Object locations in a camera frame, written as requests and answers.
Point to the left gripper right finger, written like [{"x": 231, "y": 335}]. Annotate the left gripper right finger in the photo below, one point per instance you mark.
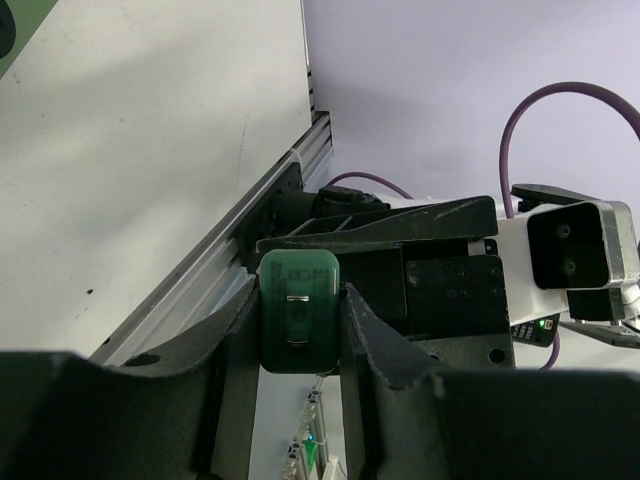
[{"x": 407, "y": 416}]

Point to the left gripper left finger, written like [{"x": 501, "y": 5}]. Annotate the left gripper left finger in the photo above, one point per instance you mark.
[{"x": 182, "y": 410}]

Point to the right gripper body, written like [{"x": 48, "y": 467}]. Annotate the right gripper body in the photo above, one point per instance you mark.
[{"x": 430, "y": 271}]

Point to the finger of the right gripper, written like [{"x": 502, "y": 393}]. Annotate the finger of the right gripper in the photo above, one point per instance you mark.
[{"x": 617, "y": 334}]

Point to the light green plug adapter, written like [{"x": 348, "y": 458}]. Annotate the light green plug adapter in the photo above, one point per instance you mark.
[{"x": 299, "y": 311}]

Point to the green power strip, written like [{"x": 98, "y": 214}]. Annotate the green power strip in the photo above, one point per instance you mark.
[{"x": 20, "y": 19}]

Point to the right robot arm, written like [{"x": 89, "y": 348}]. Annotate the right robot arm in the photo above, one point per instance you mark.
[{"x": 360, "y": 200}]

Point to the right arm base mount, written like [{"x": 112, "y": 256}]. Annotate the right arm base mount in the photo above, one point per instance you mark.
[{"x": 308, "y": 455}]

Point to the aluminium rail frame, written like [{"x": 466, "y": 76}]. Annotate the aluminium rail frame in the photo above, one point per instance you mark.
[{"x": 261, "y": 135}]

